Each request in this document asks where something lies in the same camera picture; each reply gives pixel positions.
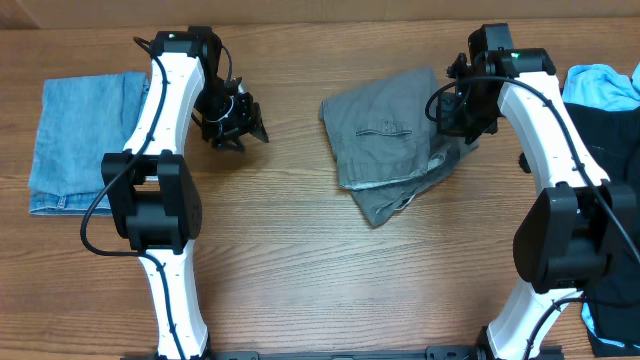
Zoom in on black garment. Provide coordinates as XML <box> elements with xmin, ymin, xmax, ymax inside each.
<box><xmin>565</xmin><ymin>103</ymin><xmax>639</xmax><ymax>357</ymax></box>

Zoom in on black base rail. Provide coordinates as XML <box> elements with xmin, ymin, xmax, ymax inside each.
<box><xmin>202</xmin><ymin>346</ymin><xmax>493</xmax><ymax>360</ymax></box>

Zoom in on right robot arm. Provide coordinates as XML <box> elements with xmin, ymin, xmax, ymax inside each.
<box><xmin>425</xmin><ymin>23</ymin><xmax>636</xmax><ymax>359</ymax></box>

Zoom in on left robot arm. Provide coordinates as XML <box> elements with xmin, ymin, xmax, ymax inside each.
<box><xmin>98</xmin><ymin>26</ymin><xmax>269</xmax><ymax>359</ymax></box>

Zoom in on folded blue denim jeans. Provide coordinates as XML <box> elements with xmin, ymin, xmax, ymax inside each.
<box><xmin>28</xmin><ymin>72</ymin><xmax>149</xmax><ymax>216</ymax></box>

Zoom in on light blue garment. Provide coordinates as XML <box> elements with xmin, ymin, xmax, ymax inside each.
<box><xmin>562</xmin><ymin>64</ymin><xmax>639</xmax><ymax>112</ymax></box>

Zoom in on grey shorts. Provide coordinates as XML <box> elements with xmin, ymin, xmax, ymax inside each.
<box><xmin>319</xmin><ymin>67</ymin><xmax>478</xmax><ymax>227</ymax></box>

